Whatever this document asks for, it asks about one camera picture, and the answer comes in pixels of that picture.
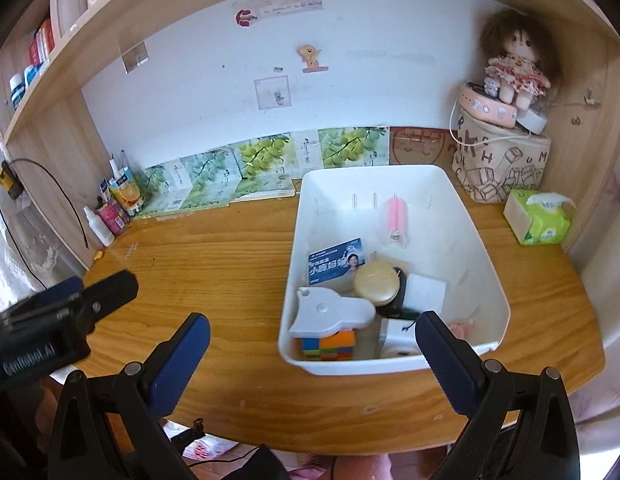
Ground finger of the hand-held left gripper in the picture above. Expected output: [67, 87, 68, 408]
[1, 276, 86, 322]
[82, 270, 140, 321]

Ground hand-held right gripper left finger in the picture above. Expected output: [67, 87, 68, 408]
[47, 312, 212, 480]

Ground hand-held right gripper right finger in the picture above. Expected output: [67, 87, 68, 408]
[414, 310, 581, 480]

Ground white charger block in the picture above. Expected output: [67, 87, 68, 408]
[402, 274, 448, 317]

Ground colourful puzzle cube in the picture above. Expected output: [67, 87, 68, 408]
[299, 329, 357, 362]

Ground white plastic device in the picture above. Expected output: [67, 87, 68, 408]
[288, 286, 377, 337]

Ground blue photo card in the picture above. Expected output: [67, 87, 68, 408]
[307, 237, 367, 287]

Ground white plastic bin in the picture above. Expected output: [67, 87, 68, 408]
[277, 165, 512, 377]

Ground white lace cloth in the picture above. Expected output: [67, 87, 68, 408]
[0, 195, 86, 291]

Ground white spray bottle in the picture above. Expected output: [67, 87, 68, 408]
[82, 205, 116, 247]

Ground pink can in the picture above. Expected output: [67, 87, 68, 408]
[97, 197, 131, 236]

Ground yellow adapter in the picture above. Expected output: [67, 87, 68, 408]
[0, 162, 25, 198]

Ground person's dark clothing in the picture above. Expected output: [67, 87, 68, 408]
[225, 442, 291, 480]

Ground pink cloth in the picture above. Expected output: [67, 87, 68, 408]
[285, 452, 391, 480]

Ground green tissue pack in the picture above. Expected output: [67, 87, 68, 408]
[503, 188, 577, 246]

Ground wooden desk hutch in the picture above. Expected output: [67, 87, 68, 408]
[0, 0, 620, 271]

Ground pale floral cloth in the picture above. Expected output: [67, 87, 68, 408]
[575, 160, 620, 421]

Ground letter print storage bag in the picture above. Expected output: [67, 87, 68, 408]
[450, 110, 552, 204]

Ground brown cardboard with drawing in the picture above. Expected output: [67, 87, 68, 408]
[389, 126, 458, 167]

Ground clear tape patch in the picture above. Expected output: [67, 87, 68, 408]
[121, 42, 150, 73]

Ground red and white boxes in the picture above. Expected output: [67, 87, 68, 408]
[29, 19, 57, 66]

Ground small white box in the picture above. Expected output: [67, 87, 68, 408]
[517, 107, 548, 135]

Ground pink pencil pouch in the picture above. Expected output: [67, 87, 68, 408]
[457, 82, 520, 128]

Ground brown haired rag doll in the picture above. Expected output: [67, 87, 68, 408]
[479, 9, 563, 113]

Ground thin black cable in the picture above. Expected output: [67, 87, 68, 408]
[0, 158, 91, 248]

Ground white cable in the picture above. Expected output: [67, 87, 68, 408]
[449, 95, 533, 148]

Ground pink framed wall note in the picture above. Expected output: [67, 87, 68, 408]
[254, 75, 292, 111]

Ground yellow bear wall sticker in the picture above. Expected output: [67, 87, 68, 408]
[297, 44, 328, 73]

